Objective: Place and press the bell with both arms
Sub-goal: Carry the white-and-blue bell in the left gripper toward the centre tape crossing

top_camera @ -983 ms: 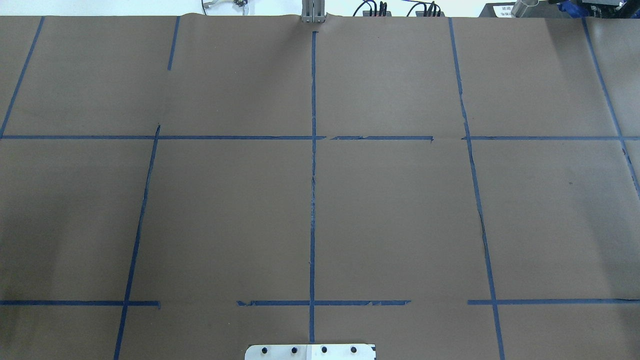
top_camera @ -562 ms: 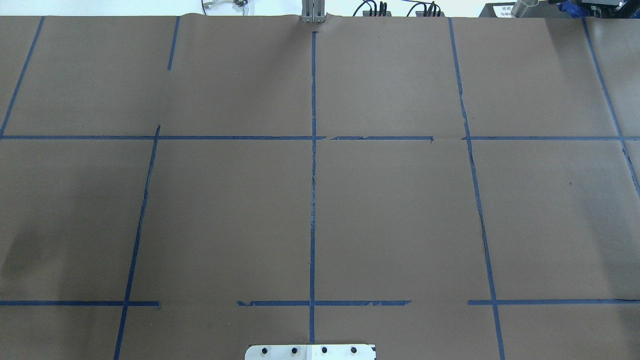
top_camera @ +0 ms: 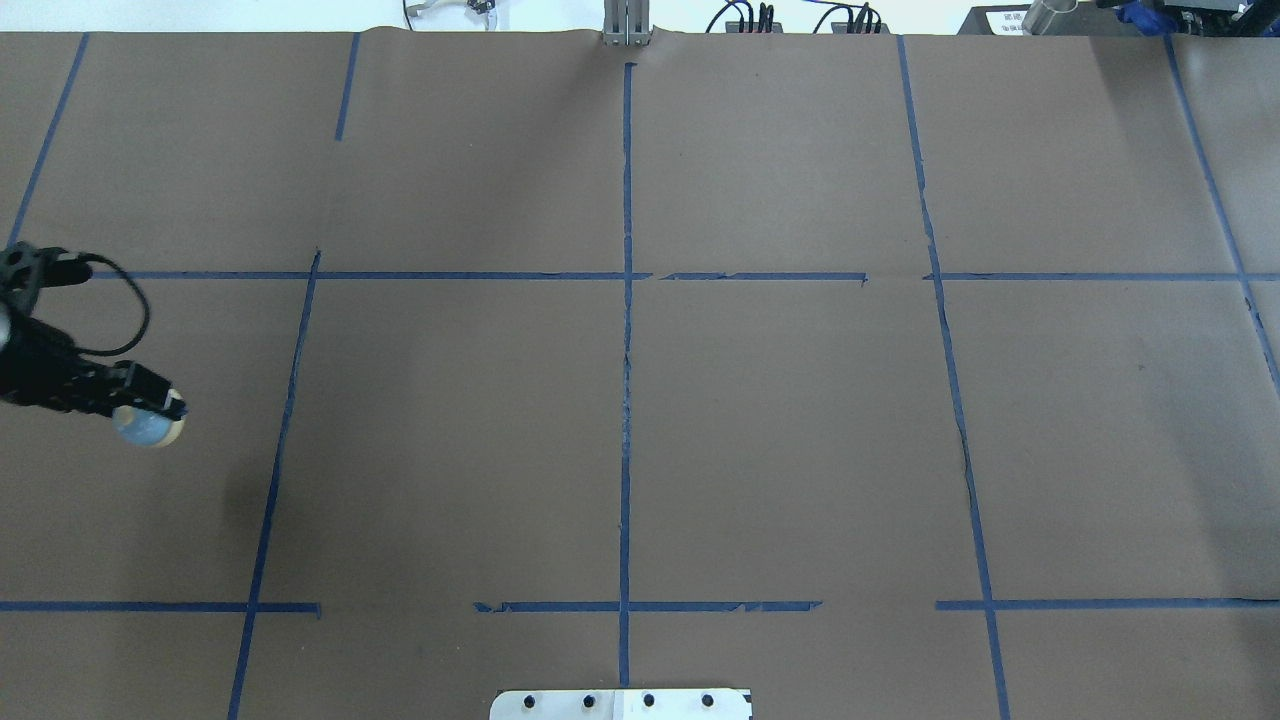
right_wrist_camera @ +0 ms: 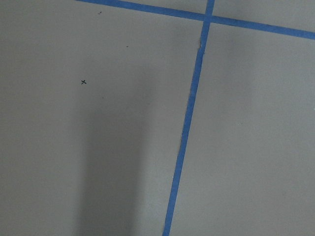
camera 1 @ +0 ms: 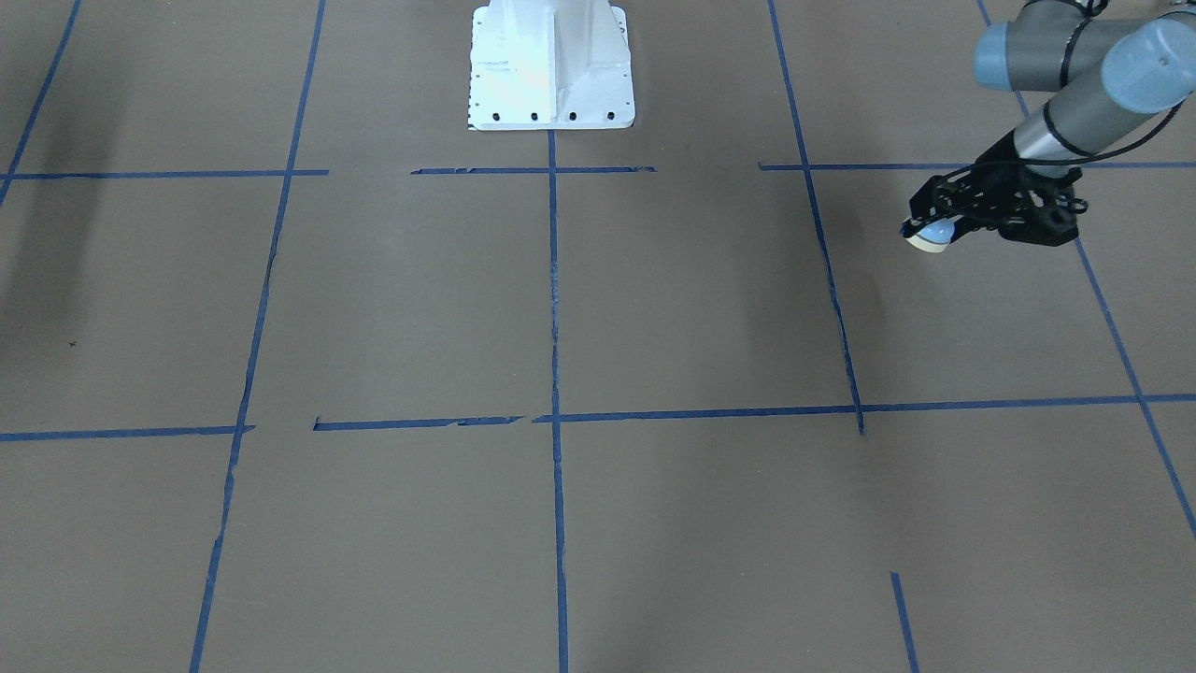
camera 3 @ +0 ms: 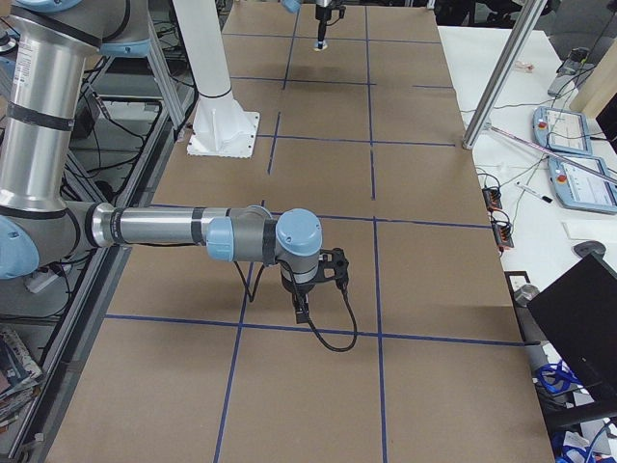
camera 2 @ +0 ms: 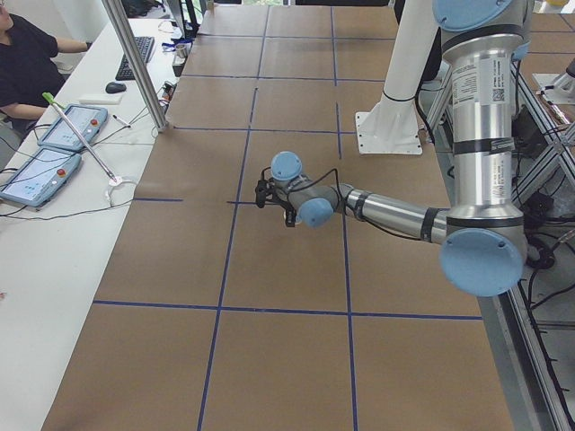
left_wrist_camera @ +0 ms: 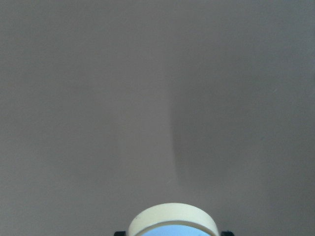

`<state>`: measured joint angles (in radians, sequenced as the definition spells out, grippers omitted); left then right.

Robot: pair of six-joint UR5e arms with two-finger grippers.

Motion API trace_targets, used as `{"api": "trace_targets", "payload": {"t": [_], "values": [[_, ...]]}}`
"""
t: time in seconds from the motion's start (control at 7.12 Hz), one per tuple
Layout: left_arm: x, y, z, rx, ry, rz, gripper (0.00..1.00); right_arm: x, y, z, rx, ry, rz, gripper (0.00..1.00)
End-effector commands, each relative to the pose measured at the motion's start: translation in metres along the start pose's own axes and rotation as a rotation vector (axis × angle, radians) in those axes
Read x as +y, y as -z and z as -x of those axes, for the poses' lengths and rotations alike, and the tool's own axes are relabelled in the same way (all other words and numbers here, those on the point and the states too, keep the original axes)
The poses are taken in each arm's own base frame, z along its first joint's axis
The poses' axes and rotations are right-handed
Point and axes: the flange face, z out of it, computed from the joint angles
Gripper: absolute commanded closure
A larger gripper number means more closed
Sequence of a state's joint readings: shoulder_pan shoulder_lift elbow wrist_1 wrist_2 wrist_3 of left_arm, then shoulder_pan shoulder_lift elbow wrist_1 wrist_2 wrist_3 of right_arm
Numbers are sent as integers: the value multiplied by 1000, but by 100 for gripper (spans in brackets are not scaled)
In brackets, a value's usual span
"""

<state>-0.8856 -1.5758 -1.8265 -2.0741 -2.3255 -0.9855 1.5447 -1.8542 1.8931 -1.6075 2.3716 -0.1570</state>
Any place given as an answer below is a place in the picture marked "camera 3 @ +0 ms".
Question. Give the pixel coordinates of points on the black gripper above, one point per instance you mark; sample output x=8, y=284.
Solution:
x=324, y=14
x=297, y=290

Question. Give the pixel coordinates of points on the light blue desk bell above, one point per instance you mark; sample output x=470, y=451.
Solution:
x=320, y=46

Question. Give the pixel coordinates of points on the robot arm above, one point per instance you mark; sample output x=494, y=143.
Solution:
x=293, y=6
x=39, y=227

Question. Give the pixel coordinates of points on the left black connector block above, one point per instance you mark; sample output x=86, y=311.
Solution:
x=492, y=198

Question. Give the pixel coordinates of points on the upper teach pendant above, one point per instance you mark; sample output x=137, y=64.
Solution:
x=561, y=130

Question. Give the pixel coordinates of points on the teach pendant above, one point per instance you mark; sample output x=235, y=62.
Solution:
x=561, y=130
x=577, y=189

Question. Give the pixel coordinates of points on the black marker pen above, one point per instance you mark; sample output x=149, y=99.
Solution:
x=534, y=193

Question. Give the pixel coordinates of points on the long metal rod tool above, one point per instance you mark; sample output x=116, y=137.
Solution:
x=552, y=154

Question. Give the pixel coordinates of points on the black monitor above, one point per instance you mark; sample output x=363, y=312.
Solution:
x=577, y=314

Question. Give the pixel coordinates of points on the stack of books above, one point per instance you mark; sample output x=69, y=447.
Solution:
x=20, y=376

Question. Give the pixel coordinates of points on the lower teach pendant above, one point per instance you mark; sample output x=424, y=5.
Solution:
x=577, y=189

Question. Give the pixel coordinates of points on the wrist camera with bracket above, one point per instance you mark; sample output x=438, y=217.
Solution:
x=333, y=267

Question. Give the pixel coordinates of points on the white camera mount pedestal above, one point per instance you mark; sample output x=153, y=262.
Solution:
x=221, y=126

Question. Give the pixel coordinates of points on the aluminium frame post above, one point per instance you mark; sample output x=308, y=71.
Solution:
x=510, y=53

